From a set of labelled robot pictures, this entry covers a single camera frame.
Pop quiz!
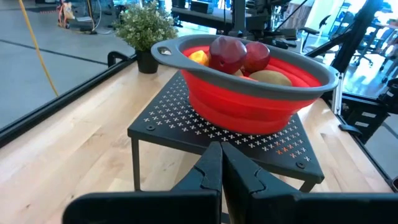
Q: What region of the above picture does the black camera stand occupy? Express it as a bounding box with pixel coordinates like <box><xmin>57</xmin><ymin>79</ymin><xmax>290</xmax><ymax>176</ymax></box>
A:
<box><xmin>306</xmin><ymin>0</ymin><xmax>385</xmax><ymax>74</ymax></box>

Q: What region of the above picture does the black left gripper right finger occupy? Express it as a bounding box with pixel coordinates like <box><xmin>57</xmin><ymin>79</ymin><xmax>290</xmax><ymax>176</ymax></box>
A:
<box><xmin>221</xmin><ymin>142</ymin><xmax>398</xmax><ymax>224</ymax></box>

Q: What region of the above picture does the green plant in black pot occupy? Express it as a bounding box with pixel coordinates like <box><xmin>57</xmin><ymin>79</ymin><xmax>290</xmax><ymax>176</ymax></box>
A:
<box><xmin>112</xmin><ymin>1</ymin><xmax>178</xmax><ymax>75</ymax></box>

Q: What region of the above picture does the black perforated metal riser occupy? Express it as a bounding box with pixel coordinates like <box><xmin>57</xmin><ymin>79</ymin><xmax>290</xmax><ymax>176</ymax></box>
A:
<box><xmin>127</xmin><ymin>70</ymin><xmax>326</xmax><ymax>193</ymax></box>

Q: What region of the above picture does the orange floor cart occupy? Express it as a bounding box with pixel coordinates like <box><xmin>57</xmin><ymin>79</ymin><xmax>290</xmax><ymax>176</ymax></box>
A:
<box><xmin>56</xmin><ymin>1</ymin><xmax>75</xmax><ymax>29</ymax></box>

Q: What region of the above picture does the grey desk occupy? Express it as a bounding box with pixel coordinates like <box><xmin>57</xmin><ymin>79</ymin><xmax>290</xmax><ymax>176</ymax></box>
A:
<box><xmin>170</xmin><ymin>6</ymin><xmax>234</xmax><ymax>32</ymax></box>

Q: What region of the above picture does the yellow cable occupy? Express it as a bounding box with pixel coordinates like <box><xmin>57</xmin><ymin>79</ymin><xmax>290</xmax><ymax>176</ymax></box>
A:
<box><xmin>18</xmin><ymin>0</ymin><xmax>60</xmax><ymax>97</ymax></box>

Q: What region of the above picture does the red colander with grey rim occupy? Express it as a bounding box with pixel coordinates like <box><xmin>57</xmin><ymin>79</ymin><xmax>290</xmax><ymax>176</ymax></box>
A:
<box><xmin>150</xmin><ymin>34</ymin><xmax>340</xmax><ymax>136</ymax></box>

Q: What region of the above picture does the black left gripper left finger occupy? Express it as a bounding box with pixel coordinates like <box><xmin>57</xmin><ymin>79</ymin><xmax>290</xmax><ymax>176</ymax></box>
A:
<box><xmin>62</xmin><ymin>141</ymin><xmax>223</xmax><ymax>224</ymax></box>

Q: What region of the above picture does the brown toy kiwi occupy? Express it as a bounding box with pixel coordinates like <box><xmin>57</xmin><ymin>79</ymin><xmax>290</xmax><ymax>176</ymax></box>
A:
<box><xmin>248</xmin><ymin>70</ymin><xmax>293</xmax><ymax>87</ymax></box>

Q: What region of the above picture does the small yellow-orange toy pear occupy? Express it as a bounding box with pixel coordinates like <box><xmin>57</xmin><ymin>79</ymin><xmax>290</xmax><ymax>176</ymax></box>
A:
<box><xmin>188</xmin><ymin>49</ymin><xmax>211</xmax><ymax>67</ymax></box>

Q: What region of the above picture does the dark red toy pomegranate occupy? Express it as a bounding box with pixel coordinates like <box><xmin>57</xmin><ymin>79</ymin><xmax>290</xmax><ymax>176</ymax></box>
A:
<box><xmin>242</xmin><ymin>41</ymin><xmax>271</xmax><ymax>74</ymax></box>
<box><xmin>208</xmin><ymin>35</ymin><xmax>248</xmax><ymax>75</ymax></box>

